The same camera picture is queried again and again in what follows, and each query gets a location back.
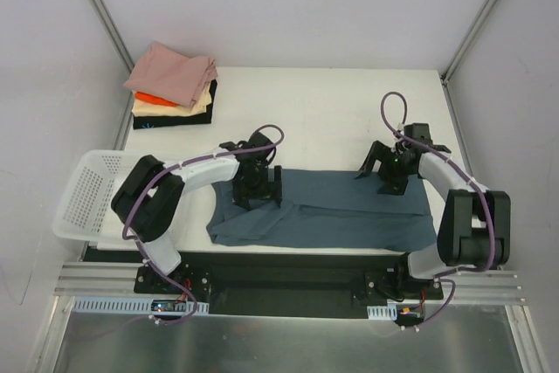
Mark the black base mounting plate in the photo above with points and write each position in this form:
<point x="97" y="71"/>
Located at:
<point x="295" y="285"/>

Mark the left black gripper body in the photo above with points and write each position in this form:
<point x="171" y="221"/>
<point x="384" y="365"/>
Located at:
<point x="256" y="192"/>

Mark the aluminium frame post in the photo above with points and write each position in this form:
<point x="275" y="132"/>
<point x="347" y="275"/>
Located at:
<point x="107" y="22"/>
<point x="473" y="31"/>

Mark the left aluminium frame post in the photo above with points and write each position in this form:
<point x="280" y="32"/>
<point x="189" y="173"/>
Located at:
<point x="107" y="22"/>

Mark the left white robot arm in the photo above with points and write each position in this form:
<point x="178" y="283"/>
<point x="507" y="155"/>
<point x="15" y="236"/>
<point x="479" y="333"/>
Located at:
<point x="147" y="200"/>

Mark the folded cream t-shirt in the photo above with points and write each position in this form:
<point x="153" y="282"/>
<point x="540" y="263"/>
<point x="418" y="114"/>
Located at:
<point x="142" y="109"/>

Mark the left white cable duct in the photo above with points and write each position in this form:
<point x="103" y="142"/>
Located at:
<point x="116" y="305"/>

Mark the horizontal aluminium rail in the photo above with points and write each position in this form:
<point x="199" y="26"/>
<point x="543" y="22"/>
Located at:
<point x="498" y="288"/>

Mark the right aluminium frame post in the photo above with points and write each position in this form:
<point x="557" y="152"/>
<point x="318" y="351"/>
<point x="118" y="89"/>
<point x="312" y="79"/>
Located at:
<point x="473" y="31"/>

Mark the right white cable duct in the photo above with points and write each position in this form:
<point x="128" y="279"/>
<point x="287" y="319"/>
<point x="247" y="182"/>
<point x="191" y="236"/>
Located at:
<point x="395" y="313"/>

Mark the white cable duct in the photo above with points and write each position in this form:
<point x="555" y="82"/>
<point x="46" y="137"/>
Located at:
<point x="116" y="305"/>
<point x="395" y="313"/>

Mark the teal blue t-shirt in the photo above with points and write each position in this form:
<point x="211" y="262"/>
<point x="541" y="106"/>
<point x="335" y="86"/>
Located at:
<point x="327" y="209"/>

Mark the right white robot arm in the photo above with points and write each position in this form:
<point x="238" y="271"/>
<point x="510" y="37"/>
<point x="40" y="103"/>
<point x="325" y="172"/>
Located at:
<point x="474" y="231"/>

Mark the white perforated plastic basket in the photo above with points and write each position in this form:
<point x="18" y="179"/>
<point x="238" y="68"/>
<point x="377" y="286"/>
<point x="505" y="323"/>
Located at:
<point x="85" y="212"/>

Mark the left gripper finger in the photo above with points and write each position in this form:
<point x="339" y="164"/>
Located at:
<point x="275" y="185"/>
<point x="241" y="193"/>

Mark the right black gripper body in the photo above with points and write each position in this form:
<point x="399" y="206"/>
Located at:
<point x="386" y="169"/>

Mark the folded orange t-shirt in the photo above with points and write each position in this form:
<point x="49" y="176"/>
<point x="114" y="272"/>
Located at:
<point x="154" y="100"/>

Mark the folded pink t-shirt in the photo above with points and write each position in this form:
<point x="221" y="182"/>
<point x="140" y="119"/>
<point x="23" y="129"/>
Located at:
<point x="171" y="76"/>

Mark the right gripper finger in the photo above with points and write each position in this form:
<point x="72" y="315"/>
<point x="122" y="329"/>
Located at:
<point x="375" y="154"/>
<point x="392" y="185"/>

